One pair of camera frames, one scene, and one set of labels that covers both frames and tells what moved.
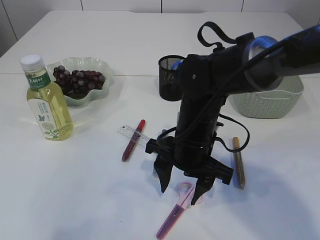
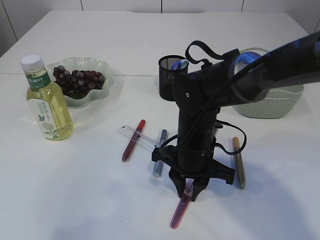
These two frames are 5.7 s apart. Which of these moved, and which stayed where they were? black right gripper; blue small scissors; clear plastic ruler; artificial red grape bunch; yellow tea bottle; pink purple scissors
Moved: black right gripper; pink purple scissors
Stayed: artificial red grape bunch; clear plastic ruler; yellow tea bottle; blue small scissors
